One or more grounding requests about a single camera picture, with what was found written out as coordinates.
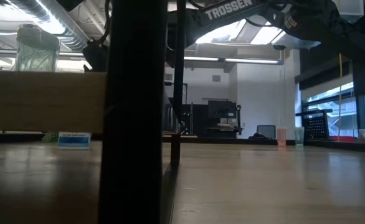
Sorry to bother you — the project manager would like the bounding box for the red flat tray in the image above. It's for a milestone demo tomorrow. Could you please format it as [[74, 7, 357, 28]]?
[[328, 136, 356, 143]]

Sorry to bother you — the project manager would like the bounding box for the dark window blind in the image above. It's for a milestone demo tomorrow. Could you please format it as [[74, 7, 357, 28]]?
[[294, 43, 365, 96]]

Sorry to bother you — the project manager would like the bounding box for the black perforated crate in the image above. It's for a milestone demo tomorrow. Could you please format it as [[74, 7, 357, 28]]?
[[296, 108, 334, 141]]

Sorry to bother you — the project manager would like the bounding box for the long ceiling light strip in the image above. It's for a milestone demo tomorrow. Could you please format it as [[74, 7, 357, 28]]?
[[0, 48, 285, 65]]

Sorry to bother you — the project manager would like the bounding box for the small potted green plant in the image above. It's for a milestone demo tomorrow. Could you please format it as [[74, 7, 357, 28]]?
[[41, 131, 59, 143]]

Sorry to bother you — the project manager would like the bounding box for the white melatonin bottle blue label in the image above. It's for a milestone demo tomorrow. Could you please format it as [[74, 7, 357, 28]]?
[[57, 131, 92, 151]]

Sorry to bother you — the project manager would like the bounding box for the pink pill bottle white cap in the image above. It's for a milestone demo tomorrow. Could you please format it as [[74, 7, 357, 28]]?
[[277, 126, 288, 147]]

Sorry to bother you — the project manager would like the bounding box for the hanging yellow cable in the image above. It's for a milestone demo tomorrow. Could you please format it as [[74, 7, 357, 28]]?
[[338, 52, 343, 141]]

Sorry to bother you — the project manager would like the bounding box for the black office equipment rack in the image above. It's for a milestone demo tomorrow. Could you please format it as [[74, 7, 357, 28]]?
[[182, 98, 243, 139]]

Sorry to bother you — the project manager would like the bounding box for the green pill bottle white cap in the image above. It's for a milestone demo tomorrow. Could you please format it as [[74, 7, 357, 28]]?
[[294, 126, 305, 147], [14, 24, 61, 73]]

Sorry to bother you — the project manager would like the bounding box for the large ceiling light panel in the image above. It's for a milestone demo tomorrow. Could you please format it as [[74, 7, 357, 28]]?
[[194, 18, 298, 44]]

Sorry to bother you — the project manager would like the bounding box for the black shelf divider frame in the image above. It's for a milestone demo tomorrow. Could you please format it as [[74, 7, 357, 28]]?
[[98, 0, 187, 224]]

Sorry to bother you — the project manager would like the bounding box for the dark computer monitor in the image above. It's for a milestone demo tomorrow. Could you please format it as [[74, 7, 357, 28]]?
[[256, 124, 277, 140]]

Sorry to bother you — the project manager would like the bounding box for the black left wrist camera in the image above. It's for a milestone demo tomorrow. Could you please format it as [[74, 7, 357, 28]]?
[[82, 39, 110, 73]]

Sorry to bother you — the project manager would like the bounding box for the black aluminium table frame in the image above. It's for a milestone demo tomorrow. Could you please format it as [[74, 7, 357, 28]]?
[[162, 135, 365, 154]]

